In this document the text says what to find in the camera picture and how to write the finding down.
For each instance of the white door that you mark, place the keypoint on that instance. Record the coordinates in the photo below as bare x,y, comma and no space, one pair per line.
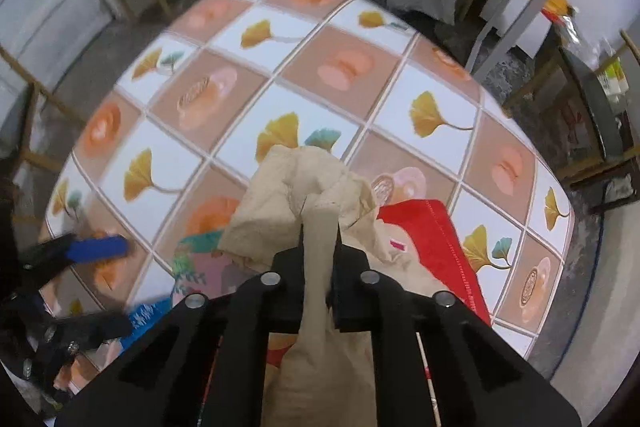
47,36

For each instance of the patterned dining table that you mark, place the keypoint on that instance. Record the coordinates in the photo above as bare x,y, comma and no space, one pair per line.
170,153

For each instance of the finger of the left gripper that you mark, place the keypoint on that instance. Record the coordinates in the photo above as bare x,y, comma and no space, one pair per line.
94,250
146,315

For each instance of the red snack packet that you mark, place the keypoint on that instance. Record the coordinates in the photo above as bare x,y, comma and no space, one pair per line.
421,230

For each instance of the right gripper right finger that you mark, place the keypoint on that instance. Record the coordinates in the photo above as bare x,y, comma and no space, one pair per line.
435,362

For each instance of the beige paper bag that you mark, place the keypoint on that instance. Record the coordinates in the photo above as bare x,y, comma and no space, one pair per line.
306,196

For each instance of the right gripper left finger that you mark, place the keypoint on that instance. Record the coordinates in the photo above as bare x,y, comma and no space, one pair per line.
204,363

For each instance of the wooden chair right side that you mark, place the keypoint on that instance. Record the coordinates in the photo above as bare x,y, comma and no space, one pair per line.
611,150

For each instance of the wooden chair near door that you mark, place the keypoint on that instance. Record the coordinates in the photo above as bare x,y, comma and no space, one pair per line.
16,129

